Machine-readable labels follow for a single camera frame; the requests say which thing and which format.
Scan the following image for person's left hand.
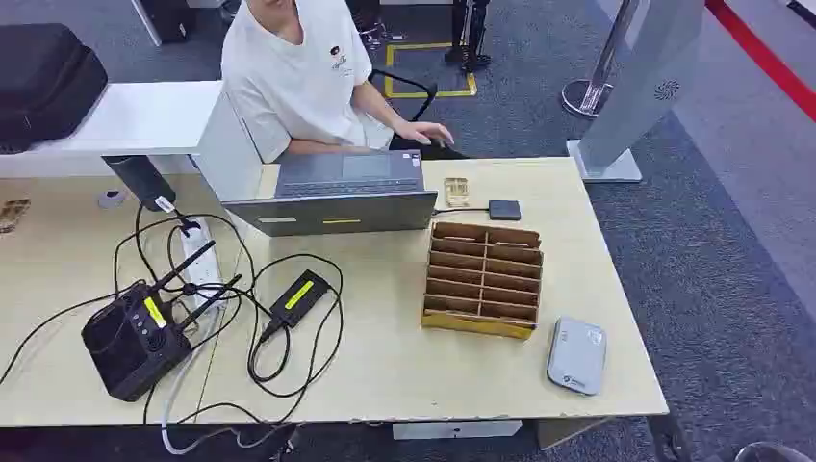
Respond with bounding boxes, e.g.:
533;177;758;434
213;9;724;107
394;119;456;148

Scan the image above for black adapter cable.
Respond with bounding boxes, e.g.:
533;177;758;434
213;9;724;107
246;253;345;404

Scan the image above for black office chair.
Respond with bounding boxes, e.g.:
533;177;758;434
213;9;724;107
368;68;470;161

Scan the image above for chrome stanchion post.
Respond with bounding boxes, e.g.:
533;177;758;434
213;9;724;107
560;0;642;119

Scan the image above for black power strip cable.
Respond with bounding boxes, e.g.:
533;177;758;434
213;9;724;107
113;202;258;301

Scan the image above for white under-desk bracket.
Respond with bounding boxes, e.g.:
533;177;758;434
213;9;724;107
392;419;524;441

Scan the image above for round grey stool top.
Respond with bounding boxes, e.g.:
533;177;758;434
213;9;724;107
734;441;814;462

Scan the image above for black cylinder desk mount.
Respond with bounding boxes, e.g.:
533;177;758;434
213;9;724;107
101;154;178;213

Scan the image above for wooden desk leg panel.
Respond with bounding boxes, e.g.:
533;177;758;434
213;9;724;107
535;417;613;450

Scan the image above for black bag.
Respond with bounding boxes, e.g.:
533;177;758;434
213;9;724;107
0;23;110;156

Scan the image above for grey kiosk stand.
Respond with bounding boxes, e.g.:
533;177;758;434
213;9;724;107
566;0;709;185

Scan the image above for yellow floor tape square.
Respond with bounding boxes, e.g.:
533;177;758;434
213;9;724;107
384;41;478;99

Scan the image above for black router with antennas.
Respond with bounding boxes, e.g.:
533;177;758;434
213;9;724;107
81;240;243;403

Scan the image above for white cable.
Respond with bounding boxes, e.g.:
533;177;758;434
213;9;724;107
159;305;297;457

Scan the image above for white desk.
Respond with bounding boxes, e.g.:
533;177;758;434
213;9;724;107
0;80;266;202

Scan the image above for grey laptop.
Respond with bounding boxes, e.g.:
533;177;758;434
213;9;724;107
221;149;440;239

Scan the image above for white power strip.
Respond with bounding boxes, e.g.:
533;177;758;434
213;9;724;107
180;218;224;307

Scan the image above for dark cabinet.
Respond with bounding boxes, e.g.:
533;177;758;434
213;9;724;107
130;0;200;47

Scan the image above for red floor tape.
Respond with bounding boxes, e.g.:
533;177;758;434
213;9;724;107
703;0;816;122

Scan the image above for small black hub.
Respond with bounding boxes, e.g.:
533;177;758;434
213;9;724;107
488;199;523;222

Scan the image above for black router cable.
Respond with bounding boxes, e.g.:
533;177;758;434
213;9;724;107
0;280;148;387

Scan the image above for wooden card box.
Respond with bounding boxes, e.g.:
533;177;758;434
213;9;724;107
421;220;545;341

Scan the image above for black legged stand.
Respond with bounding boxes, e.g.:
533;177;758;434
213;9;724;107
445;0;494;72

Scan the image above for person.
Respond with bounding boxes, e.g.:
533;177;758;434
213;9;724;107
219;0;457;164

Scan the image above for brown patterned phone case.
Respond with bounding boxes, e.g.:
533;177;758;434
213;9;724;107
0;198;32;235

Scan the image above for black power adapter yellow label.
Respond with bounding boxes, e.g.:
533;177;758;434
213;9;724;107
260;269;331;343

